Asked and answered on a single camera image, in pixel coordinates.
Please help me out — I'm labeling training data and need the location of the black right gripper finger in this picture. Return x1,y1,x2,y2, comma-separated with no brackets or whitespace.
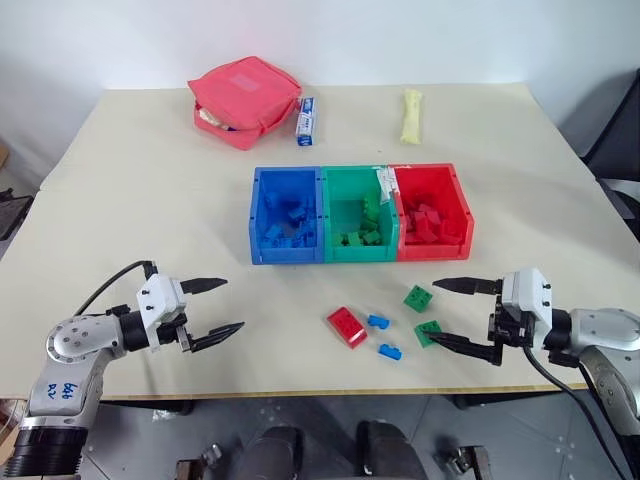
431,275,496,297
424,332,494,367

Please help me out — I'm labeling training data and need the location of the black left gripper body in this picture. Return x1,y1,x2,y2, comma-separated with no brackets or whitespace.
158,310,197,354

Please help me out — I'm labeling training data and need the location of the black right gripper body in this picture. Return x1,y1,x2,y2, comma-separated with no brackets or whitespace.
486,279,534,369

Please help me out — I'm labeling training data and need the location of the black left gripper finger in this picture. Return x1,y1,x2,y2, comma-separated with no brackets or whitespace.
188,321,246,354
180,276,231,296

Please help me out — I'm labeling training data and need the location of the green square building block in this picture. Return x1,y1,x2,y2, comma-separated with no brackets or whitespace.
414,320,444,350
402,284,435,313

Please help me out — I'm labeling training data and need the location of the blue plastic bin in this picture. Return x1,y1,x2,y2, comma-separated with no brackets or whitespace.
247,165,327,266

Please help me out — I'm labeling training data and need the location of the red plastic bin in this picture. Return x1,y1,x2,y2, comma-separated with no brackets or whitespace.
391,161,476,262

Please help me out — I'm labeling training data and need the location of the large red building block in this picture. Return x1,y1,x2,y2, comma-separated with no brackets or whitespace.
325,305,369,347

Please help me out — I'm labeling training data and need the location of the white paper label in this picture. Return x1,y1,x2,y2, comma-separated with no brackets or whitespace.
374,167,399,207

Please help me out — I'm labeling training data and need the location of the dark rounded shape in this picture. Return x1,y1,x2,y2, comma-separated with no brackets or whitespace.
238,424,307,480
356,419,417,480

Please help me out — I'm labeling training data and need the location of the green plastic bin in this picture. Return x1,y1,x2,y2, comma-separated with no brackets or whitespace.
319,164,402,264

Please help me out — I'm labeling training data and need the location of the pale yellow packet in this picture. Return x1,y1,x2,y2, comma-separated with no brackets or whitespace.
399,88,426,147

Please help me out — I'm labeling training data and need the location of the blue and white carton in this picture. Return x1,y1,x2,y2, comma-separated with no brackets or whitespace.
294,96,320,148

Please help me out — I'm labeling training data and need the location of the pink fabric zip bag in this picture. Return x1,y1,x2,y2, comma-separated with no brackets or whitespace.
186,55,304,152

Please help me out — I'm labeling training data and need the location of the black office chair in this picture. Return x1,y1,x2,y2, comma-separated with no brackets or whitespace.
581,68,640,227

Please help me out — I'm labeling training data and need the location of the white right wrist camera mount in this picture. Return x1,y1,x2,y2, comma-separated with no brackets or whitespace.
500,267,556,327

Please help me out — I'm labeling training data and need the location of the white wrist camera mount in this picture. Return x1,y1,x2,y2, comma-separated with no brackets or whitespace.
500,267,556,327
135,273,189,352

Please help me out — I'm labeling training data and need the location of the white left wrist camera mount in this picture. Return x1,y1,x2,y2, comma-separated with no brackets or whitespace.
135,273,189,352

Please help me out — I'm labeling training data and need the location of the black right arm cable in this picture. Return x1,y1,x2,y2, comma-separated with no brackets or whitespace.
521,343,632,480

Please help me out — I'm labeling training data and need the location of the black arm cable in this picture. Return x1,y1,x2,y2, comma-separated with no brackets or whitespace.
521,343,632,480
73,259,159,317

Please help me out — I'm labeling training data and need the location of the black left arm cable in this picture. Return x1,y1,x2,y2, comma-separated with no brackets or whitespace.
73,259,159,317

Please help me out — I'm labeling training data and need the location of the metal floor bracket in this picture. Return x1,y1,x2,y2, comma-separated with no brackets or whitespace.
433,443,495,480
173,443,222,480

